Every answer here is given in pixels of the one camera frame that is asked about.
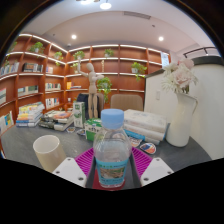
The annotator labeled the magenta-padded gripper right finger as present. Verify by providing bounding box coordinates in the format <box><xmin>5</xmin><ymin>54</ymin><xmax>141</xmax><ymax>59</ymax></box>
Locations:
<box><xmin>128</xmin><ymin>147</ymin><xmax>175</xmax><ymax>189</ymax></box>

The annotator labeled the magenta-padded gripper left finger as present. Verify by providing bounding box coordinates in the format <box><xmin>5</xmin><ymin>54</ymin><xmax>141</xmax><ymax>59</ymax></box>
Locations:
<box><xmin>52</xmin><ymin>147</ymin><xmax>96</xmax><ymax>189</ymax></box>

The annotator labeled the clear blue-capped water bottle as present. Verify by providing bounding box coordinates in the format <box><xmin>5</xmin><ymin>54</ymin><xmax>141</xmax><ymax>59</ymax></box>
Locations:
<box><xmin>92</xmin><ymin>108</ymin><xmax>133</xmax><ymax>189</ymax></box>

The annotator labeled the colourful oval sticker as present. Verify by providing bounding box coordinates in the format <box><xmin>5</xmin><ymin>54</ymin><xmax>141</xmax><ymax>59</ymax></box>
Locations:
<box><xmin>139</xmin><ymin>142</ymin><xmax>157</xmax><ymax>155</ymax></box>

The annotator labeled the cream plastic cup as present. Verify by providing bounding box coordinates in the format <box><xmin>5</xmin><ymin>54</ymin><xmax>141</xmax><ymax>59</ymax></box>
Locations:
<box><xmin>32</xmin><ymin>134</ymin><xmax>68</xmax><ymax>174</ymax></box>

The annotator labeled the flat round red coaster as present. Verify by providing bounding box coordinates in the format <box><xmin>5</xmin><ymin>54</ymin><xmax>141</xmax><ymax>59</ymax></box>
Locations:
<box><xmin>91</xmin><ymin>168</ymin><xmax>127</xmax><ymax>192</ymax></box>

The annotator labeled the stack of white books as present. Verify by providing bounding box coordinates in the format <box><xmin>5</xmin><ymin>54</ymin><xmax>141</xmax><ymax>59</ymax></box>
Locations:
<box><xmin>123</xmin><ymin>108</ymin><xmax>169</xmax><ymax>146</ymax></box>

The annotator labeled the stack of dark books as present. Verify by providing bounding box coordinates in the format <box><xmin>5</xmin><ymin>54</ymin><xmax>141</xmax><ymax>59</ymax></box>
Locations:
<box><xmin>38</xmin><ymin>109</ymin><xmax>75</xmax><ymax>132</ymax></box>

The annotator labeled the white pitcher vase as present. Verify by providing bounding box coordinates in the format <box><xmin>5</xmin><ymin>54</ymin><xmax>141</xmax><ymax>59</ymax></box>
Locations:
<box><xmin>165</xmin><ymin>92</ymin><xmax>199</xmax><ymax>148</ymax></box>

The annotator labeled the tall green and white carton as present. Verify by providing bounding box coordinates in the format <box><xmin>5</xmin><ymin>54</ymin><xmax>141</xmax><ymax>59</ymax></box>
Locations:
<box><xmin>72</xmin><ymin>101</ymin><xmax>86</xmax><ymax>129</ymax></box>

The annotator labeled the stack of colourful books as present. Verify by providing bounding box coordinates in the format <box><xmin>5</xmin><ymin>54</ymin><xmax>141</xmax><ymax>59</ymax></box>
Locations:
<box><xmin>15</xmin><ymin>101</ymin><xmax>46</xmax><ymax>128</ymax></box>

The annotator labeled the dark blue chair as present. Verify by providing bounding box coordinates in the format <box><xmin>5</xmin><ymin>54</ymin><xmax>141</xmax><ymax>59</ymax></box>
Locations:
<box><xmin>75</xmin><ymin>93</ymin><xmax>105</xmax><ymax>119</ymax></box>

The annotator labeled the wooden artist mannequin figure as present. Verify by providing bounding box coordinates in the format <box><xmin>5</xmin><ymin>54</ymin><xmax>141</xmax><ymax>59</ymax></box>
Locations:
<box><xmin>77</xmin><ymin>62</ymin><xmax>105</xmax><ymax>119</ymax></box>

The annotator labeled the white and pink flower bouquet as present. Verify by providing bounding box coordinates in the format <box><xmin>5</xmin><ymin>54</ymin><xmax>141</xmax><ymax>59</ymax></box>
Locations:
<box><xmin>160</xmin><ymin>58</ymin><xmax>200</xmax><ymax>95</ymax></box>

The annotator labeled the dark metal railing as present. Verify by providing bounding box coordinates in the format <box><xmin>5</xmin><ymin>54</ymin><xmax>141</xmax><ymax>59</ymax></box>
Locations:
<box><xmin>182</xmin><ymin>46</ymin><xmax>221</xmax><ymax>59</ymax></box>

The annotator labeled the ceiling air vent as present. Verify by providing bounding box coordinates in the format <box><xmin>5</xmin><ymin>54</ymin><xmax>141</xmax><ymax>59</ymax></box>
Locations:
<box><xmin>123</xmin><ymin>10</ymin><xmax>152</xmax><ymax>20</ymax></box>

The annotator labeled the branched ceiling lamp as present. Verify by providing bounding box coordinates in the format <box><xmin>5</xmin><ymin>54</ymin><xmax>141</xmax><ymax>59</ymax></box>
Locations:
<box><xmin>75</xmin><ymin>0</ymin><xmax>113</xmax><ymax>10</ymax></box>

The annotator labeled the wooden wall shelf unit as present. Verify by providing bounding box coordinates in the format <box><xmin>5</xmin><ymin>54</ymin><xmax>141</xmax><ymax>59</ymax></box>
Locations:
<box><xmin>0</xmin><ymin>32</ymin><xmax>171</xmax><ymax>134</ymax></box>

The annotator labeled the white paper wall notice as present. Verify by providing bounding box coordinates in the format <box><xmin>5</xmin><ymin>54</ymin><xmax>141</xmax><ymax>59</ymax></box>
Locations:
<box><xmin>160</xmin><ymin>51</ymin><xmax>170</xmax><ymax>69</ymax></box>

